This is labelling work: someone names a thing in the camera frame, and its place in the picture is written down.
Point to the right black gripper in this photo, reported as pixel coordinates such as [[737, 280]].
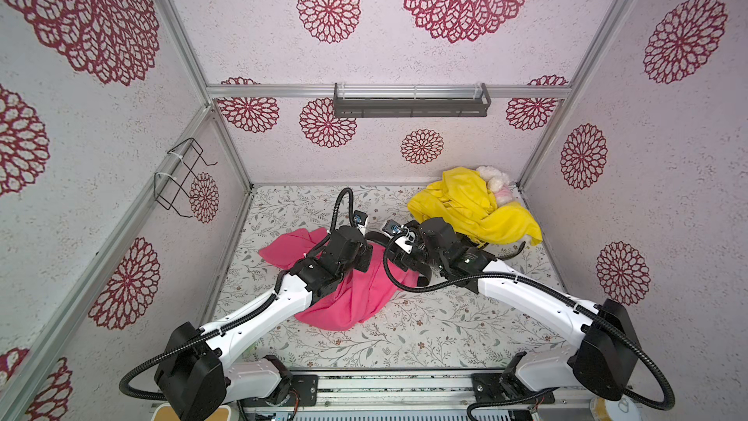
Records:
[[410, 251]]

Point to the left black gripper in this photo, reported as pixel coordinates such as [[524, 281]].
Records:
[[365, 253]]

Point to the pink trousers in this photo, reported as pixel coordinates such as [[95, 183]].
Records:
[[357, 299]]

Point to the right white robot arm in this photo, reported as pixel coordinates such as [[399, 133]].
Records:
[[601, 349]]

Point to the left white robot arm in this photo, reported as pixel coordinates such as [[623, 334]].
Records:
[[198, 373]]

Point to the yellow garment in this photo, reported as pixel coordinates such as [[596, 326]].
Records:
[[463, 199]]

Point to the white pink plush toy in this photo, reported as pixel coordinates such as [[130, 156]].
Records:
[[498, 183]]

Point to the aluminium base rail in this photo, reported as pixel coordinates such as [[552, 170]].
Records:
[[377, 395]]

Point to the black wall shelf rail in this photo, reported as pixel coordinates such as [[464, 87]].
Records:
[[411, 103]]

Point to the black wire wall rack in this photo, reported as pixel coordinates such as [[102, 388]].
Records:
[[188, 189]]

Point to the wooden board white frame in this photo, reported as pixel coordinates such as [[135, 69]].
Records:
[[168, 413]]

